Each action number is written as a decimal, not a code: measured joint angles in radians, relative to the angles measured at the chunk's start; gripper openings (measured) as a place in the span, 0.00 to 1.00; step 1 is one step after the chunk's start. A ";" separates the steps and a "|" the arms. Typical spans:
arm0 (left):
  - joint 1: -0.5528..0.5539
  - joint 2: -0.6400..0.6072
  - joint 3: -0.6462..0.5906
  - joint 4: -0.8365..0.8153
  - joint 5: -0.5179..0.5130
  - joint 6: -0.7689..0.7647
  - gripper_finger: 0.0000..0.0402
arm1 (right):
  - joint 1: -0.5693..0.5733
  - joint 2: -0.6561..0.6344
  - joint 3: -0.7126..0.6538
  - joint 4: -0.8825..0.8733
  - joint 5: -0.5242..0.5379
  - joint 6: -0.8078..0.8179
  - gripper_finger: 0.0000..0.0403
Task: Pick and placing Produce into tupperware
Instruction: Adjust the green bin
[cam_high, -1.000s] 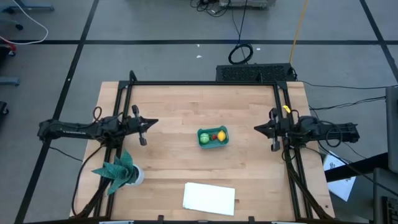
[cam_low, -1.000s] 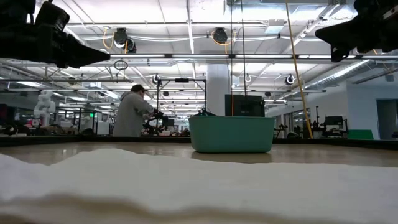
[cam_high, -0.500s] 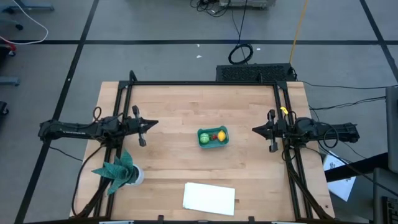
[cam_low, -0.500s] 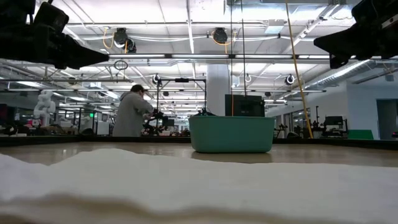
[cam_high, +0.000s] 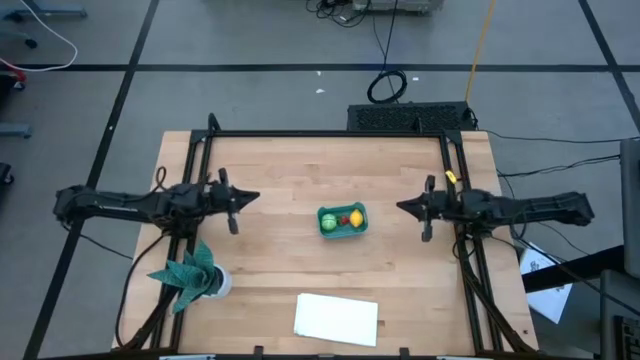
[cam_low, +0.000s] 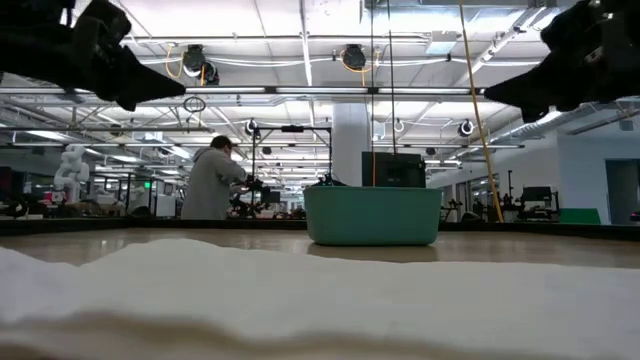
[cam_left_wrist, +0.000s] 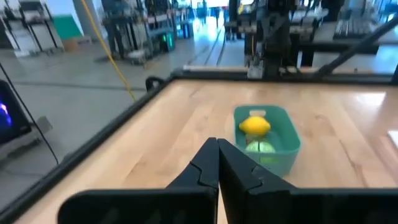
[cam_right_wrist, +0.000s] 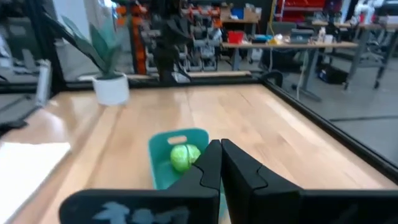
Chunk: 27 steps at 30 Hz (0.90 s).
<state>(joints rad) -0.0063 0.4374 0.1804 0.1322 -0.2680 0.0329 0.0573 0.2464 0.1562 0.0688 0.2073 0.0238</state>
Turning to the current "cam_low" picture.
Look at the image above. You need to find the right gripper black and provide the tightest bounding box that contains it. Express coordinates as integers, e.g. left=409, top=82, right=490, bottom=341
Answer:
left=483, top=0, right=609, bottom=124

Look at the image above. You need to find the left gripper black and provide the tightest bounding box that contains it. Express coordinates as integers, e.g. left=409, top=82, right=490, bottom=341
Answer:
left=69, top=1, right=187, bottom=113

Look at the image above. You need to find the black workstation stand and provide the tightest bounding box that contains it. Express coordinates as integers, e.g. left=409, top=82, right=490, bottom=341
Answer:
left=517, top=185, right=562, bottom=222

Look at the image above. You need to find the white robot figure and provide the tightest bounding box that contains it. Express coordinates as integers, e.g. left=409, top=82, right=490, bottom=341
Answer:
left=52, top=143, right=92, bottom=205

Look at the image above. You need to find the person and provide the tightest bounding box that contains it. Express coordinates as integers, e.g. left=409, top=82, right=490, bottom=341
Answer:
left=179, top=134, right=250, bottom=222

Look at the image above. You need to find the grey door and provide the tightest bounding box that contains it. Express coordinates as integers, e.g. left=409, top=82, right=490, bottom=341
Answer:
left=604, top=158, right=640, bottom=226

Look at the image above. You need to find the green board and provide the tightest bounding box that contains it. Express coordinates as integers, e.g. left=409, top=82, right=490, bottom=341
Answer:
left=558, top=207, right=602, bottom=226

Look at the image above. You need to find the black monitor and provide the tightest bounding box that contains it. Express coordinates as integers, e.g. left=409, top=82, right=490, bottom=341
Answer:
left=361, top=150, right=428, bottom=189

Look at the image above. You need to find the ceiling light strip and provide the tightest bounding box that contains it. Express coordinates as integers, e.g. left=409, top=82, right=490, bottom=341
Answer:
left=183, top=85, right=487, bottom=96

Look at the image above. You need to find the white column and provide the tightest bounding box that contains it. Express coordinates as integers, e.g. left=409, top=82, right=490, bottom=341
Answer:
left=331, top=102, right=372, bottom=188

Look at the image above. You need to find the teal plastic basket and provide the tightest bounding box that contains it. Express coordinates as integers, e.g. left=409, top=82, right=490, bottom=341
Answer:
left=302, top=185, right=444, bottom=248

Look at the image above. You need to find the white cloth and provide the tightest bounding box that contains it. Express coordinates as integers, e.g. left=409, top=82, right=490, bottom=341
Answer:
left=0, top=237, right=640, bottom=360

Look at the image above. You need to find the black ceiling cable reel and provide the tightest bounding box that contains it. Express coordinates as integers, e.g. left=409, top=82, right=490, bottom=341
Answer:
left=340, top=43, right=369, bottom=72
left=180, top=43, right=221, bottom=86

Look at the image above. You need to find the yellow hanging rope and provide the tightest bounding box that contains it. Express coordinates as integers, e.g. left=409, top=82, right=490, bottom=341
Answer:
left=456, top=0, right=506, bottom=224

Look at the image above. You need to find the black hanging cable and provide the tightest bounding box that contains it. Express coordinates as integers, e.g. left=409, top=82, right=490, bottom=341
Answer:
left=387, top=0, right=398, bottom=156
left=369, top=0, right=377, bottom=187

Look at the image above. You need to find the black table frame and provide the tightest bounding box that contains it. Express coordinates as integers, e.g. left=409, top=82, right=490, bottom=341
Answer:
left=0, top=217, right=640, bottom=242

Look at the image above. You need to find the black robot station frame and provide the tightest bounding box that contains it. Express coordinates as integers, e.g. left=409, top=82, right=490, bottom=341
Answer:
left=251, top=124, right=335, bottom=189

